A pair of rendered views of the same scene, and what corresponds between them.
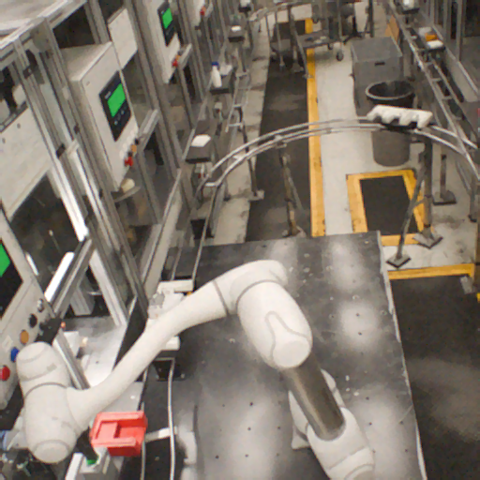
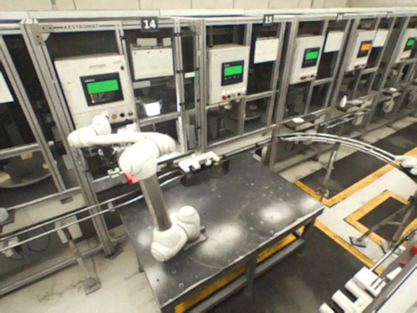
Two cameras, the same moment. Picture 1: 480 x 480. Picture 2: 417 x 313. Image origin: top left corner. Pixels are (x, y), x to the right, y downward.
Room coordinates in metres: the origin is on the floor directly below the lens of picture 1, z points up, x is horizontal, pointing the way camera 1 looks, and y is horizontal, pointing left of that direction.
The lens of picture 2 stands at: (0.52, -1.03, 2.11)
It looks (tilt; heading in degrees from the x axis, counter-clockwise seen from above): 32 degrees down; 48
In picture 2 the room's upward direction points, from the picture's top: straight up
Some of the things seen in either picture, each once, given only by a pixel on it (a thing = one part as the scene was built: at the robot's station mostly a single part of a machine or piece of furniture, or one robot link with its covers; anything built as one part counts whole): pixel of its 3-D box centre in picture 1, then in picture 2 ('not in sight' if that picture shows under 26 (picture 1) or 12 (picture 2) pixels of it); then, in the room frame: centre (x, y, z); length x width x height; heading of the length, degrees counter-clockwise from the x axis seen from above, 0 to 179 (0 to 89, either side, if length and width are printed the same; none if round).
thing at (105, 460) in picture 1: (97, 470); (115, 176); (0.97, 0.60, 0.97); 0.08 x 0.08 x 0.12; 81
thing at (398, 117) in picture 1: (398, 120); (414, 169); (3.10, -0.97, 0.84); 0.37 x 0.14 x 0.10; 49
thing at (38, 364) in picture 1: (43, 375); (100, 127); (0.96, 0.58, 1.41); 0.13 x 0.11 x 0.16; 15
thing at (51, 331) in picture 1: (30, 367); (108, 125); (1.04, 0.65, 1.37); 0.36 x 0.04 x 0.04; 171
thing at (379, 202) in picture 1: (386, 204); (389, 217); (3.43, -0.97, 0.01); 1.00 x 0.55 x 0.01; 171
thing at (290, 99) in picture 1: (290, 91); (411, 138); (5.99, -0.62, 0.01); 5.85 x 0.59 x 0.01; 171
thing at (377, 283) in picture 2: not in sight; (372, 281); (1.59, -1.07, 0.92); 0.13 x 0.10 x 0.09; 81
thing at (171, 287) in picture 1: (170, 318); (199, 163); (1.71, 0.43, 0.84); 0.36 x 0.14 x 0.10; 171
